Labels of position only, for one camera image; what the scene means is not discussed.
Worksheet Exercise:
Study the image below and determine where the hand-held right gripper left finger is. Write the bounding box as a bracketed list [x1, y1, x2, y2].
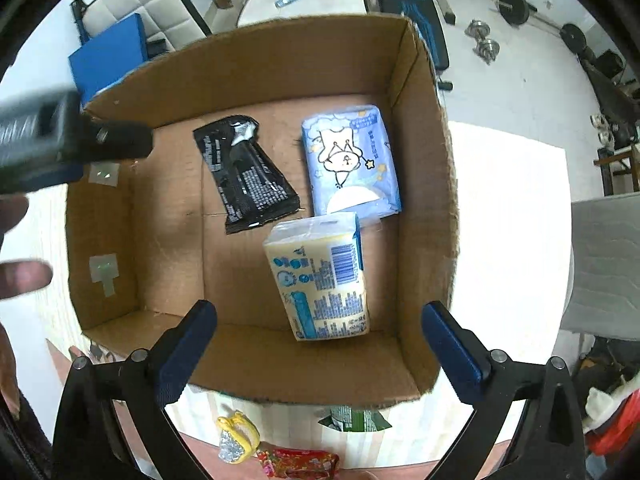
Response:
[52, 300, 218, 480]

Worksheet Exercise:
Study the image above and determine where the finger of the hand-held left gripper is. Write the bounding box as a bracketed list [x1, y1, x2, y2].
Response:
[80, 121, 154, 162]

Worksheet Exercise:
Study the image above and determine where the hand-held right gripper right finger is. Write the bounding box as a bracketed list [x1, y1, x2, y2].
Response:
[421, 301, 587, 480]

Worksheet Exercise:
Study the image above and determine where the brown cardboard box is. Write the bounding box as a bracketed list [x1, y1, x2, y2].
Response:
[65, 12, 461, 408]

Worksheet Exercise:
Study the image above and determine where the black foil packet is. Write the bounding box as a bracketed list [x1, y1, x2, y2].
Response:
[192, 115, 301, 235]

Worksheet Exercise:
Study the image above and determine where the yellow tissue pack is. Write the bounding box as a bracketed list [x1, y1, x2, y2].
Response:
[262, 211, 374, 341]

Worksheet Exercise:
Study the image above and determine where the blue cartoon print tissue pack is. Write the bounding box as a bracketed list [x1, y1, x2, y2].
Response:
[300, 104, 404, 221]

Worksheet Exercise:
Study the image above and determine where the yellow and silver soft toy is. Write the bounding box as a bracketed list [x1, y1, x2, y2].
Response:
[216, 410, 261, 465]

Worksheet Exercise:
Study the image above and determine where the person's left hand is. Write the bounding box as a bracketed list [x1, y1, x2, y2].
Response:
[0, 194, 54, 413]

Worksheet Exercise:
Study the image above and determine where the blue flat board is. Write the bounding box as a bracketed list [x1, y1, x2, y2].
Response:
[67, 12, 151, 106]

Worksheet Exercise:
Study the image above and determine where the green packet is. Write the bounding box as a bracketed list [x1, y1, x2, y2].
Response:
[317, 406, 394, 434]

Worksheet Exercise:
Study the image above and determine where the white tufted chair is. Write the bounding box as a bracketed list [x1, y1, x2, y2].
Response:
[80, 0, 209, 51]

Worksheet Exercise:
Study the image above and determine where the white cloth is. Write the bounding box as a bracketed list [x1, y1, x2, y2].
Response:
[585, 385, 627, 422]

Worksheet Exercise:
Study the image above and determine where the red floral pouch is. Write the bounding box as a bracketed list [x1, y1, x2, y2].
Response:
[255, 449, 341, 480]

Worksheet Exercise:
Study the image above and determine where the red bag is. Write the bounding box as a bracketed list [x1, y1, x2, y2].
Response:
[585, 394, 640, 457]

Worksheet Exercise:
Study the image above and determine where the grey mattress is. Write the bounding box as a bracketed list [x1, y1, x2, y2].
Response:
[560, 199, 640, 341]

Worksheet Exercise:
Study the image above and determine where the wooden stool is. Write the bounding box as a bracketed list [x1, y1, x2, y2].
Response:
[594, 144, 640, 197]

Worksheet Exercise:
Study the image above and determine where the black exercise machine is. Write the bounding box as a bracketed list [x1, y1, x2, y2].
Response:
[580, 49, 640, 151]

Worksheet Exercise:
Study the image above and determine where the black and blue weight bench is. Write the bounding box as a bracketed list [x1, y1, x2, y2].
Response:
[377, 0, 454, 92]

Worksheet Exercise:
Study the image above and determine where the black barbell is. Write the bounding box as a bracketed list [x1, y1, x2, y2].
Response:
[495, 0, 597, 57]

